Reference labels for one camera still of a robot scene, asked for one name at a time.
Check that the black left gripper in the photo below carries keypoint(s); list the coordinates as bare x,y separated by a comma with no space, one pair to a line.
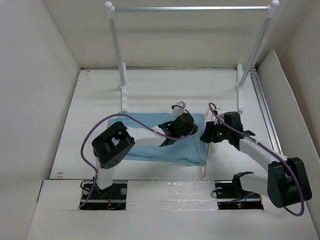
192,129

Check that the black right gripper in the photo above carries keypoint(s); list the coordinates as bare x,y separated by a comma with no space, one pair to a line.
209,132

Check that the light blue trousers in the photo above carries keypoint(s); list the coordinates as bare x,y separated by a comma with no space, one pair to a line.
182,152

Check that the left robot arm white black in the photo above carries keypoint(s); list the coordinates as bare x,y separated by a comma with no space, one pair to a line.
113,144

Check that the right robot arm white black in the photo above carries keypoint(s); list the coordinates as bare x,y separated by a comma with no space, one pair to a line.
286,182

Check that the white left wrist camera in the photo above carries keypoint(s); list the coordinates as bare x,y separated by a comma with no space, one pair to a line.
179,108

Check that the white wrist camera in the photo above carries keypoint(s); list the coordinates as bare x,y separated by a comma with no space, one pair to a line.
179,108
219,112

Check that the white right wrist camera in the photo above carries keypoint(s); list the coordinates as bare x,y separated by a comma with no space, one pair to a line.
219,112

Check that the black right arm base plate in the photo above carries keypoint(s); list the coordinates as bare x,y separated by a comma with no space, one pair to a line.
228,198

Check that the aluminium rail right side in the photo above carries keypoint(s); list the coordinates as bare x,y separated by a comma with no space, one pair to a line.
268,121

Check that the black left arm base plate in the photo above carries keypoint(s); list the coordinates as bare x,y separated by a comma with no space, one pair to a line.
113,198

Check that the white clothes rack with rail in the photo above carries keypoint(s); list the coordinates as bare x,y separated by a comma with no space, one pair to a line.
242,73

